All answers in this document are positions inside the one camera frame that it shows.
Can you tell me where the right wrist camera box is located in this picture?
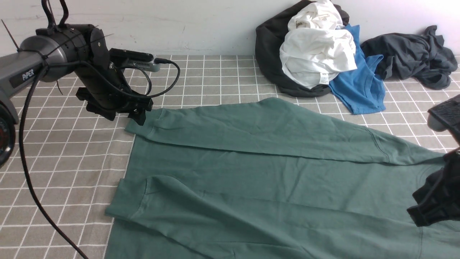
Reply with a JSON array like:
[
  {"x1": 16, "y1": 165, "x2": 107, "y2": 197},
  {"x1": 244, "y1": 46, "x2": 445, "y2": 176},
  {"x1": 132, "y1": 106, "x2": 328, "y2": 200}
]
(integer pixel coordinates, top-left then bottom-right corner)
[{"x1": 427, "y1": 95, "x2": 460, "y2": 144}]

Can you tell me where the black garment in pile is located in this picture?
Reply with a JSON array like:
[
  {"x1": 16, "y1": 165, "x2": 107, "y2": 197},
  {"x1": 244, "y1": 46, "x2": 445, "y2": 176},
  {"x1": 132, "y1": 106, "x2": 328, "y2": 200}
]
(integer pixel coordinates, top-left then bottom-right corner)
[{"x1": 255, "y1": 0, "x2": 349, "y2": 98}]

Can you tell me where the blue t-shirt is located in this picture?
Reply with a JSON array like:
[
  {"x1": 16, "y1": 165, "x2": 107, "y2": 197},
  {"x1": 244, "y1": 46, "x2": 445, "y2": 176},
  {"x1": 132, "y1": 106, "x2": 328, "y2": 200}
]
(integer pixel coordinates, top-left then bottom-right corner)
[{"x1": 329, "y1": 25, "x2": 386, "y2": 115}]

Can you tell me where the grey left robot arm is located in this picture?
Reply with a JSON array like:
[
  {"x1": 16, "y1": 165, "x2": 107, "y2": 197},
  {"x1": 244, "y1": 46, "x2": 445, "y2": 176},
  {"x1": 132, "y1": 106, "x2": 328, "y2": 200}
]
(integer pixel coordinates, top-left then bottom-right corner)
[{"x1": 1, "y1": 24, "x2": 153, "y2": 164}]

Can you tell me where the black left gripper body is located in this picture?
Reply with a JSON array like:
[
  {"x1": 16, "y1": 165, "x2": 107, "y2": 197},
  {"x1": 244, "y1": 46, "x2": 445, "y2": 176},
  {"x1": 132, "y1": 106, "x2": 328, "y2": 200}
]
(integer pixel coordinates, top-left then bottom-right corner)
[{"x1": 74, "y1": 63, "x2": 153, "y2": 121}]

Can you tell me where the white crumpled garment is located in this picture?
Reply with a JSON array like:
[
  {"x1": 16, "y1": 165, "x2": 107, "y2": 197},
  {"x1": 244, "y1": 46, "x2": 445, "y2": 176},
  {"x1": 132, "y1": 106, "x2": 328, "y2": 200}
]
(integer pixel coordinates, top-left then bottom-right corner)
[{"x1": 280, "y1": 0, "x2": 357, "y2": 89}]

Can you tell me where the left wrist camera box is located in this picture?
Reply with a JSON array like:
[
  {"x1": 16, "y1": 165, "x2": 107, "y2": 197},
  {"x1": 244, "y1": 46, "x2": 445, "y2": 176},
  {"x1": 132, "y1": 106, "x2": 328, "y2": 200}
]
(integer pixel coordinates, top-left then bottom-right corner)
[{"x1": 109, "y1": 49, "x2": 160, "y2": 72}]

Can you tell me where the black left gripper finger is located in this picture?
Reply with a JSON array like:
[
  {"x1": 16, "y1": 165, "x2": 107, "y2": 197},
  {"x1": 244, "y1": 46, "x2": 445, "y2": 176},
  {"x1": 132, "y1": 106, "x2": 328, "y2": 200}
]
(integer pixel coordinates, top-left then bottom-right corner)
[{"x1": 128, "y1": 109, "x2": 146, "y2": 126}]

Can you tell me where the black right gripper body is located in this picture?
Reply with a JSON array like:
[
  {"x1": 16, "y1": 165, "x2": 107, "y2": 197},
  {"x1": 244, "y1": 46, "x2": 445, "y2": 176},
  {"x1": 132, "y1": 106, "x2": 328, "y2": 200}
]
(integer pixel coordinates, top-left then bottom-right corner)
[{"x1": 407, "y1": 149, "x2": 460, "y2": 227}]

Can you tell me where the green long-sleeve top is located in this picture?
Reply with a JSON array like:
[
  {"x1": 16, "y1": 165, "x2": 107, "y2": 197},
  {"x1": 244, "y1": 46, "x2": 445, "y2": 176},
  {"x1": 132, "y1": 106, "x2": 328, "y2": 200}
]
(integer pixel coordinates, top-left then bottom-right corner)
[{"x1": 105, "y1": 98, "x2": 460, "y2": 259}]

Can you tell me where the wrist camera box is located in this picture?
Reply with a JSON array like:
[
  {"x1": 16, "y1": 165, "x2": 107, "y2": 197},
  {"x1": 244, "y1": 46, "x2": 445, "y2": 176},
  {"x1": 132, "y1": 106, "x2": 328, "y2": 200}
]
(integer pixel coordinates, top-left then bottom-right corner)
[
  {"x1": 109, "y1": 49, "x2": 160, "y2": 72},
  {"x1": 427, "y1": 95, "x2": 460, "y2": 144}
]

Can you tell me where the dark grey crumpled garment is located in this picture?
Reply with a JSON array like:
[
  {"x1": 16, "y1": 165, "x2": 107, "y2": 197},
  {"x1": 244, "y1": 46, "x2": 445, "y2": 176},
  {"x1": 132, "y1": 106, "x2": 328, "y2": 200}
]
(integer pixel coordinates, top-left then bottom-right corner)
[{"x1": 361, "y1": 25, "x2": 458, "y2": 90}]

